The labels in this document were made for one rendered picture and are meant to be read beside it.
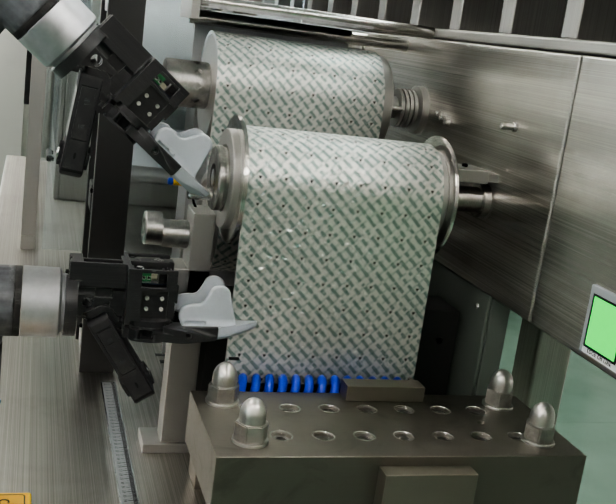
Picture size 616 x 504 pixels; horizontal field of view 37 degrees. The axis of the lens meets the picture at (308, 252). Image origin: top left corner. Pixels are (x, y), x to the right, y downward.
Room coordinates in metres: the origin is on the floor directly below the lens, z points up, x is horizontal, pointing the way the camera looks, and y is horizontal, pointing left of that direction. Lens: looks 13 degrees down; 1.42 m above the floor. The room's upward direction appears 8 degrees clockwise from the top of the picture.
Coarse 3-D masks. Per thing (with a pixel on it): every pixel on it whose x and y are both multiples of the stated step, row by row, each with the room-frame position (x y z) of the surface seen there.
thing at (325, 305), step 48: (240, 240) 1.00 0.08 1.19; (288, 240) 1.02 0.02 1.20; (336, 240) 1.04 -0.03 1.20; (384, 240) 1.06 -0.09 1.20; (240, 288) 1.01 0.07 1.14; (288, 288) 1.02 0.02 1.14; (336, 288) 1.04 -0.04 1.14; (384, 288) 1.06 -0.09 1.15; (240, 336) 1.01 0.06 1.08; (288, 336) 1.03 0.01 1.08; (336, 336) 1.04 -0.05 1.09; (384, 336) 1.06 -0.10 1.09
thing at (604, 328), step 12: (600, 300) 0.89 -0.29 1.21; (600, 312) 0.88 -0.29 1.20; (612, 312) 0.87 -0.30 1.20; (600, 324) 0.88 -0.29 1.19; (612, 324) 0.86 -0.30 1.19; (588, 336) 0.89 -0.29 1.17; (600, 336) 0.88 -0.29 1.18; (612, 336) 0.86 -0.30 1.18; (600, 348) 0.87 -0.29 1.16; (612, 348) 0.85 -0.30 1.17; (612, 360) 0.85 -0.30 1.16
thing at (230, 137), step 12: (228, 132) 1.06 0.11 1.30; (228, 144) 1.05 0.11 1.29; (240, 144) 1.03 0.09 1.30; (240, 156) 1.02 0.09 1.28; (240, 168) 1.01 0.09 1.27; (444, 168) 1.10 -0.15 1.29; (240, 180) 1.01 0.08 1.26; (444, 180) 1.09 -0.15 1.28; (228, 192) 1.02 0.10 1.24; (444, 192) 1.08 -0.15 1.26; (228, 204) 1.01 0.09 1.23; (444, 204) 1.08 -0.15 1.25; (216, 216) 1.07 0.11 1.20; (228, 216) 1.02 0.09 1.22; (444, 216) 1.08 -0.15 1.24
